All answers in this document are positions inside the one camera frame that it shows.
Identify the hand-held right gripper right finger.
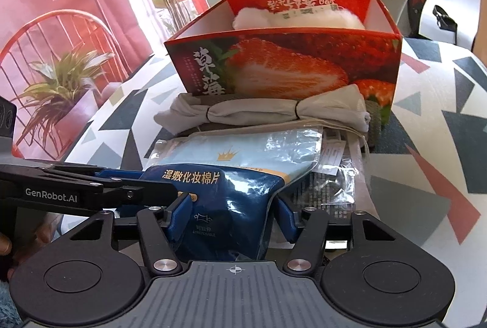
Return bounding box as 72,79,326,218
275,199,404,273

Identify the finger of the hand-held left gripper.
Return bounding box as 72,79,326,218
0,179,180,214
0,164,146,182

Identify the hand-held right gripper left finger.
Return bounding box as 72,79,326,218
68,195,194,275

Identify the dark blue cotton pad packet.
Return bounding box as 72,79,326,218
142,164,286,262

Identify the clear labelled packet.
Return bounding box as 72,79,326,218
312,128,362,222

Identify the light blue packet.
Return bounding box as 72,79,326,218
146,128,324,184

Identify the beige cloth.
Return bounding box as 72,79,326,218
154,83,371,136

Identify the red strawberry print box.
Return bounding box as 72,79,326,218
164,0,403,111

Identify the white cotton pack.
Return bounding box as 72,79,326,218
232,2,366,32

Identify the person's left hand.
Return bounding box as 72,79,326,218
0,219,59,275

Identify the olive knitted towel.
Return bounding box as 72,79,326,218
175,92,392,153

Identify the blue fluffy fabric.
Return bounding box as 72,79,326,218
0,280,21,328

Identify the geometric patterned tablecloth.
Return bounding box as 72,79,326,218
0,35,487,328

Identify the pink printed wall cloth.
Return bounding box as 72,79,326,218
0,0,214,161

